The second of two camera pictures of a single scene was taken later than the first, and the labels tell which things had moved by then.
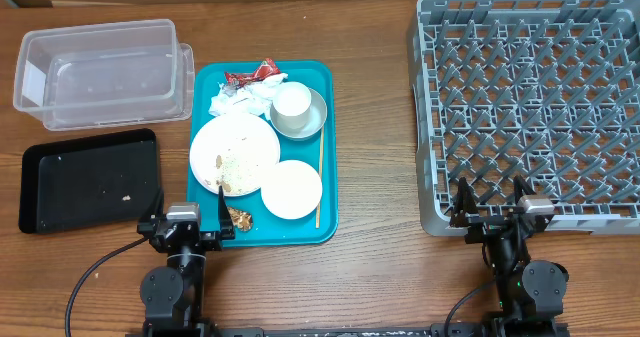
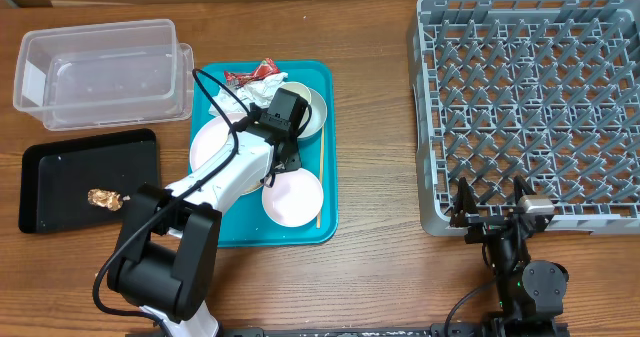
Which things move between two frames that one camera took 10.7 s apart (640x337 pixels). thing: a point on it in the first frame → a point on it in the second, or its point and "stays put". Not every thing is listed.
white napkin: [252, 98] stays put
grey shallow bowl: [316, 119] stays put
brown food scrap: [240, 219] → [105, 199]
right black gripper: [496, 222] stays put
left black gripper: [213, 240] → [295, 161]
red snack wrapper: [267, 68] stays put
